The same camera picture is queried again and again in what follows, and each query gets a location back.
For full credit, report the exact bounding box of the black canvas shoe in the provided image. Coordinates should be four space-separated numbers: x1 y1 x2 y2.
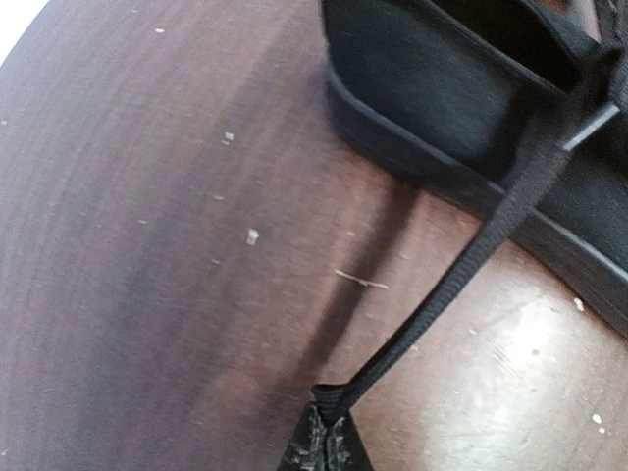
314 1 627 423

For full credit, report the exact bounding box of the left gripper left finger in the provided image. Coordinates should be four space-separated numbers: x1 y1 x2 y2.
277 402 326 471

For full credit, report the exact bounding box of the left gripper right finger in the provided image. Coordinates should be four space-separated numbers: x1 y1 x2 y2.
325 412 374 471

